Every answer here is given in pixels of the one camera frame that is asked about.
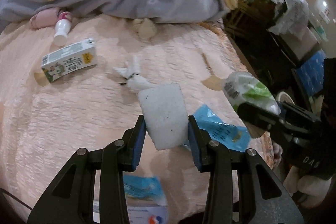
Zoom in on large blue snack bag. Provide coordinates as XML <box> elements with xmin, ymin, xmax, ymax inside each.
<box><xmin>194</xmin><ymin>104</ymin><xmax>251</xmax><ymax>152</ymax></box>

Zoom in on green white plastic wrapper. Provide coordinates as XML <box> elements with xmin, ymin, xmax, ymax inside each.
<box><xmin>222</xmin><ymin>72</ymin><xmax>281</xmax><ymax>115</ymax></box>

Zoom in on small blue wrapper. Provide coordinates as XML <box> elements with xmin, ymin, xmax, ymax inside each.
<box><xmin>123</xmin><ymin>174</ymin><xmax>167</xmax><ymax>206</ymax></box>

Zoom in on white foam block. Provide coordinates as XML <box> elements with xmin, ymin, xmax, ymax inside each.
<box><xmin>138</xmin><ymin>83</ymin><xmax>189</xmax><ymax>151</ymax></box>

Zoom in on white plastic trash bucket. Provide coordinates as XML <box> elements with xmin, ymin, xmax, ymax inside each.
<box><xmin>276</xmin><ymin>91</ymin><xmax>294</xmax><ymax>104</ymax></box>

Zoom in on blue patterned storage bag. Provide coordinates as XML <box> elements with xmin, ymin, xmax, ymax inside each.
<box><xmin>295</xmin><ymin>50</ymin><xmax>326</xmax><ymax>97</ymax></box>

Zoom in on pepsi label wrapper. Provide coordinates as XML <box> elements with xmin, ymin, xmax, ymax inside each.
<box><xmin>93</xmin><ymin>203</ymin><xmax>170</xmax><ymax>224</ymax></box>

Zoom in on white crumpled cloth pile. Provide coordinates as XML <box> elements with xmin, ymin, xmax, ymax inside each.
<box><xmin>268</xmin><ymin>0</ymin><xmax>309</xmax><ymax>40</ymax></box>

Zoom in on wooden baby crib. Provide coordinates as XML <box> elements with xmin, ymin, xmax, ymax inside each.
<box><xmin>223</xmin><ymin>0</ymin><xmax>274</xmax><ymax>36</ymax></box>

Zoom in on pink quilted bedspread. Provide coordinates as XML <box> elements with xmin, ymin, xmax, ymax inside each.
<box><xmin>0</xmin><ymin>12</ymin><xmax>275</xmax><ymax>222</ymax></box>

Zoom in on crumpled white tissue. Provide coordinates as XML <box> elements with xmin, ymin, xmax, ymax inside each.
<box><xmin>113</xmin><ymin>56</ymin><xmax>156</xmax><ymax>94</ymax></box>

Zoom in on milk carton box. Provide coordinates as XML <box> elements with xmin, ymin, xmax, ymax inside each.
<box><xmin>41</xmin><ymin>38</ymin><xmax>97</xmax><ymax>83</ymax></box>

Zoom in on cream knitted sock ball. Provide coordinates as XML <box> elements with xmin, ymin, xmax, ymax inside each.
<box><xmin>132</xmin><ymin>18</ymin><xmax>157</xmax><ymax>40</ymax></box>

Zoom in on grey-blue duvet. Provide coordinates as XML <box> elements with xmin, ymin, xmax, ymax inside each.
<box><xmin>1</xmin><ymin>0</ymin><xmax>230</xmax><ymax>30</ymax></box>

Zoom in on white bottle red cap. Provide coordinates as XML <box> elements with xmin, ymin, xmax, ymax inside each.
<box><xmin>53</xmin><ymin>11</ymin><xmax>73</xmax><ymax>47</ymax></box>

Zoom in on pink cloth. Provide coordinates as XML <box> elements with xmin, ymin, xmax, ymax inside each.
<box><xmin>29</xmin><ymin>7</ymin><xmax>62</xmax><ymax>30</ymax></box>

